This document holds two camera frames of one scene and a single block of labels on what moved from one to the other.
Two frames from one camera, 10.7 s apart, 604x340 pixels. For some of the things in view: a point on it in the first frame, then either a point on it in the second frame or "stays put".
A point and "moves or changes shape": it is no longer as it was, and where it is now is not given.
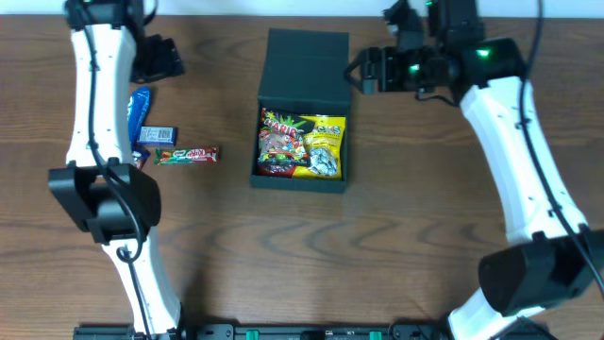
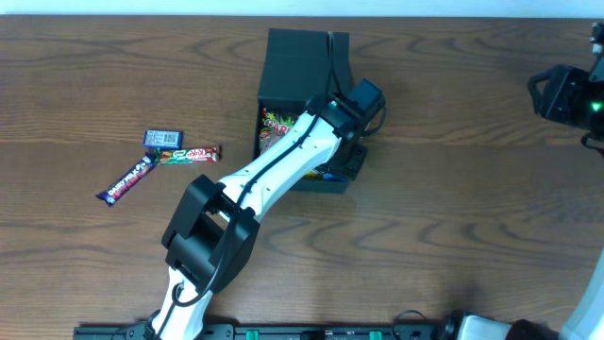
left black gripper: [164, 61] -> [353, 169]
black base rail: [269, 331] stays put
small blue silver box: [158, 136] moves or changes shape
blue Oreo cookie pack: [138, 105] -> [332, 178]
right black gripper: [371, 69] -> [553, 91]
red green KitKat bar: [209, 155] stays put
